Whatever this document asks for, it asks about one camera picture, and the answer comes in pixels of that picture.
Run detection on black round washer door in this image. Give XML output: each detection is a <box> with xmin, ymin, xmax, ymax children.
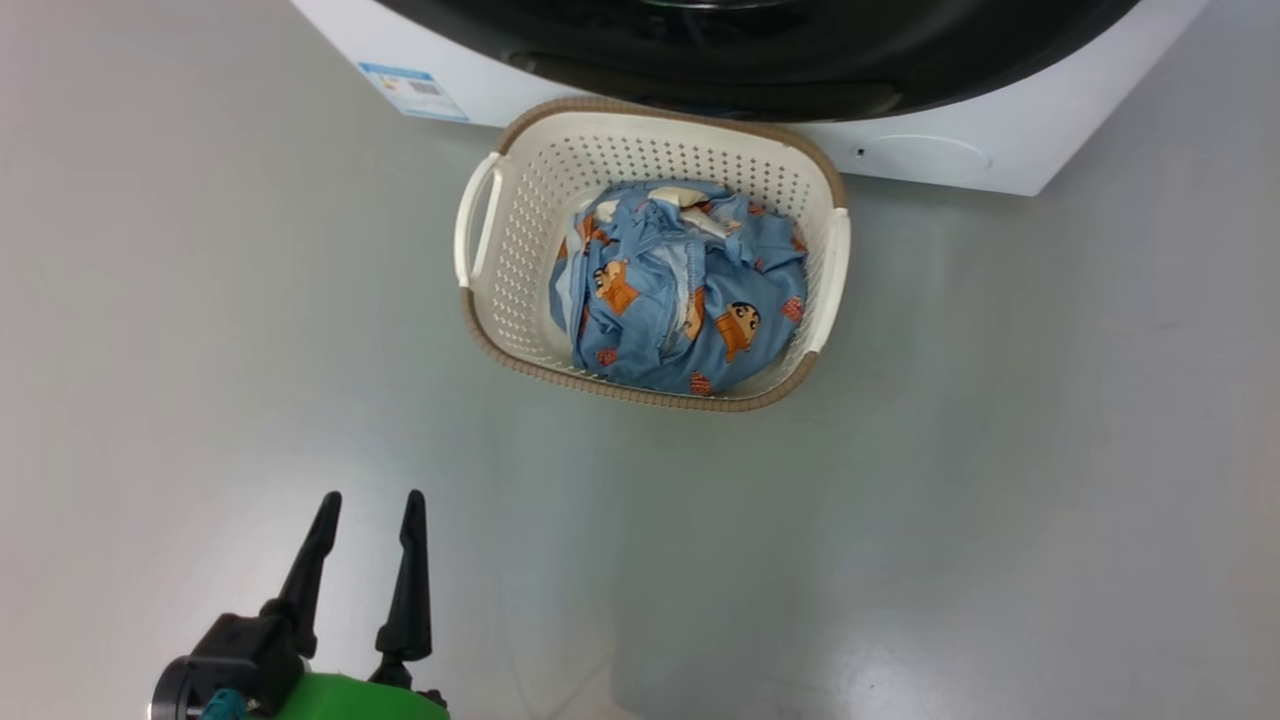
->
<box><xmin>375</xmin><ymin>0</ymin><xmax>1141</xmax><ymax>123</ymax></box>

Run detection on white front-load washing machine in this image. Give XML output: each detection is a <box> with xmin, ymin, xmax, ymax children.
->
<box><xmin>290</xmin><ymin>0</ymin><xmax>1213</xmax><ymax>197</ymax></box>

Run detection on round white filter cover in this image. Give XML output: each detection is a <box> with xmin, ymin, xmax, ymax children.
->
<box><xmin>855</xmin><ymin>133</ymin><xmax>994</xmax><ymax>186</ymax></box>

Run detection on blue cartoon print garment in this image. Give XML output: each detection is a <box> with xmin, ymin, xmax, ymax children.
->
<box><xmin>548</xmin><ymin>200</ymin><xmax>809</xmax><ymax>397</ymax></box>

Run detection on blue energy label sticker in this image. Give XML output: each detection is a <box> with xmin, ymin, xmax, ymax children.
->
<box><xmin>358</xmin><ymin>62</ymin><xmax>471</xmax><ymax>124</ymax></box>

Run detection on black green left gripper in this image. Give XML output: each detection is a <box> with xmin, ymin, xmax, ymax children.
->
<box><xmin>148</xmin><ymin>489</ymin><xmax>451</xmax><ymax>720</ymax></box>

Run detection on cream perforated laundry basket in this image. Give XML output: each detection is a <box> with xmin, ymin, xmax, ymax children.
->
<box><xmin>453</xmin><ymin>96</ymin><xmax>852</xmax><ymax>414</ymax></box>

